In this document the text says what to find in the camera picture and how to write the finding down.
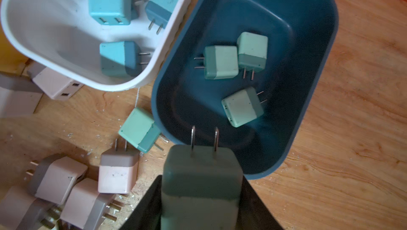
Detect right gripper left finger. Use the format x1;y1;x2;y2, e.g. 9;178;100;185
120;175;162;230

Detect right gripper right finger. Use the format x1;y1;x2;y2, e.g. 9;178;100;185
240;177;283;230

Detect green plug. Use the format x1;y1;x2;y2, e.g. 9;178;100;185
118;107;170;153
221;87;266;128
237;32;268;80
196;45;239;80
161;128;243;230

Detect green plug top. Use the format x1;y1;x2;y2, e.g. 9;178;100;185
118;107;170;153

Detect pink plug near yellow box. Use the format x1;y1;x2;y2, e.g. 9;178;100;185
27;62;84;101

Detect dark teal storage box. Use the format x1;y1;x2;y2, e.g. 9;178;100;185
152;0;339;180

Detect pink plug beside yellow box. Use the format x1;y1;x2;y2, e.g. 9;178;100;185
1;72;43;118

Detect yellow storage box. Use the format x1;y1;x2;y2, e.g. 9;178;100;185
1;26;28;73

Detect white storage box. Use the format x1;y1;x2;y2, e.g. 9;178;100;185
1;0;191;92

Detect pink plug centre upper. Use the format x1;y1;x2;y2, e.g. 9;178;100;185
98;139;140;194

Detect pink plug centre left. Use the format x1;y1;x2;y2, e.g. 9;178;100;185
60;178;122;230

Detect pink plug centre middle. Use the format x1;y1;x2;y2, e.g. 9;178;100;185
26;153;88;205

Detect pink plug lower left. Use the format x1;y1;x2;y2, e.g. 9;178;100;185
1;186;60;230

